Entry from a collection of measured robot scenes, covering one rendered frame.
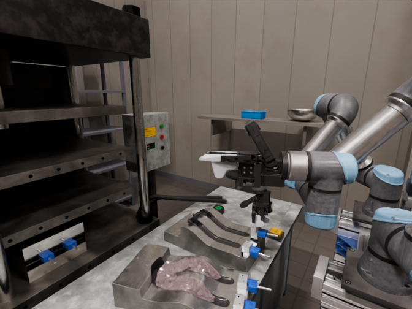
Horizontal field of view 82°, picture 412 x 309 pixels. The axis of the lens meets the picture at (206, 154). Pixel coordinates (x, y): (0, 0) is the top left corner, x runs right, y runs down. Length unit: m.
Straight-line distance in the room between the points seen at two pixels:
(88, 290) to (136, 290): 0.28
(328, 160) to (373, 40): 2.70
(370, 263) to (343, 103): 0.61
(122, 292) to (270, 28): 3.21
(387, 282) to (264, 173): 0.52
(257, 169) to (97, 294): 0.90
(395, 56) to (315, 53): 0.76
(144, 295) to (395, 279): 0.83
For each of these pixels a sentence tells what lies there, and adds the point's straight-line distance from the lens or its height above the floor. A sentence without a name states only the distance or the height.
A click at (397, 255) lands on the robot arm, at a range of 0.84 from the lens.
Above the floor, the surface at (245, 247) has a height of 0.91.
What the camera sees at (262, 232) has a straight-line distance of 1.26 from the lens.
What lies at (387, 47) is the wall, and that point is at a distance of 3.23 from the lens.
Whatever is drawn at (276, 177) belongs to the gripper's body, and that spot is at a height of 1.41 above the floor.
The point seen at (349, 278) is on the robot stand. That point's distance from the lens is 0.97.
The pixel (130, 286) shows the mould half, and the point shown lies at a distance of 1.05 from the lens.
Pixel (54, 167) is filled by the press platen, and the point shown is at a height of 1.28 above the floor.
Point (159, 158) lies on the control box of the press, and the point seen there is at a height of 1.14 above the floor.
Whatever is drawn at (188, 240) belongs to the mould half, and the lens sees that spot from 1.32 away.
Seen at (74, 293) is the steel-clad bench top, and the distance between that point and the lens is 1.27.
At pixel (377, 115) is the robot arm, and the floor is 1.55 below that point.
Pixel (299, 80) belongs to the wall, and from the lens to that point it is 3.30.
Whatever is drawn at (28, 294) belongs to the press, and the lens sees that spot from 1.38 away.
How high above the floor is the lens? 1.61
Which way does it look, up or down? 14 degrees down
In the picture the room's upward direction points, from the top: straight up
